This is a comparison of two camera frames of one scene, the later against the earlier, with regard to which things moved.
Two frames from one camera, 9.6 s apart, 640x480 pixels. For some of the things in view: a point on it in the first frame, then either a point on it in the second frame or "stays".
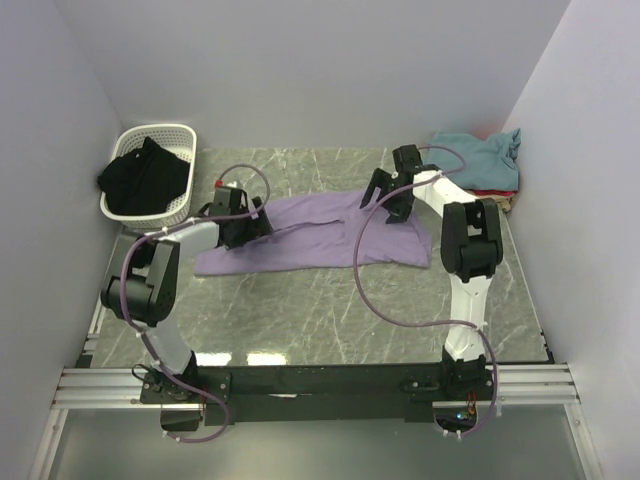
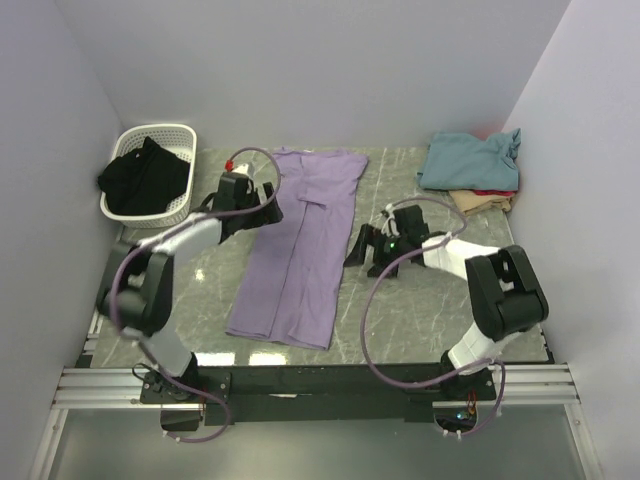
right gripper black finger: x=381 y=179 to x=368 y=236
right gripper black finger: x=399 y=207 to x=375 y=270
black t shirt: x=144 y=181 stays
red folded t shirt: x=495 y=192 stays
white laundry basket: x=180 y=139 stays
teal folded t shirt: x=490 y=163 stays
